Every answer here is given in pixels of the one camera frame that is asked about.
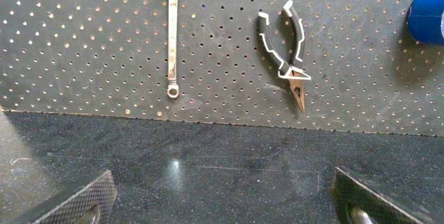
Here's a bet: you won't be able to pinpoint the wrench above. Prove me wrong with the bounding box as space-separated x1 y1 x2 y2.
165 0 181 100

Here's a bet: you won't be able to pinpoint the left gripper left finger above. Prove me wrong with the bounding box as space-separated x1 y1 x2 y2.
10 169 119 224

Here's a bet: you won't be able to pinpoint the black and white pliers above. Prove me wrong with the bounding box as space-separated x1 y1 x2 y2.
256 0 312 115

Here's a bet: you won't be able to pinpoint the roll of blue tape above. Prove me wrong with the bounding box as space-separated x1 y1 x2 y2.
406 0 444 46

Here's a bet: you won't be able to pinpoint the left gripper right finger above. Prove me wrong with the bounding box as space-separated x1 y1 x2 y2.
330 166 444 224

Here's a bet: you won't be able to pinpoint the black pegboard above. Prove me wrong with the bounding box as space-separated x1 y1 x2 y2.
0 0 444 138

